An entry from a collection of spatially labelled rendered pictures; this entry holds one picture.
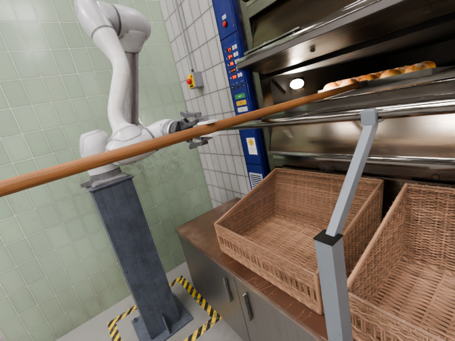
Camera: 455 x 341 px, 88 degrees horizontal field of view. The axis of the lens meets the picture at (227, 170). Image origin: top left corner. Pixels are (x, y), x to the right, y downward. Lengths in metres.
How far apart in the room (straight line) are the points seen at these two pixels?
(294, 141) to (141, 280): 1.15
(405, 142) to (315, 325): 0.67
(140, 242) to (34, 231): 0.73
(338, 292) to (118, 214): 1.11
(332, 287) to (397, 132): 0.64
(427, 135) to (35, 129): 1.94
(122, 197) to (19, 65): 1.00
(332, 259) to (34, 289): 1.86
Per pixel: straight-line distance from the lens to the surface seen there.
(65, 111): 1.87
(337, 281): 0.58
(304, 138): 1.22
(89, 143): 1.36
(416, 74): 1.43
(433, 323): 0.92
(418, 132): 1.02
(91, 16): 1.21
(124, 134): 0.93
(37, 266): 2.02
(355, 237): 0.95
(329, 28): 0.94
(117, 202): 1.37
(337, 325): 0.67
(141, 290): 1.60
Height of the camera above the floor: 1.25
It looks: 15 degrees down
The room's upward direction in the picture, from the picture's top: 13 degrees counter-clockwise
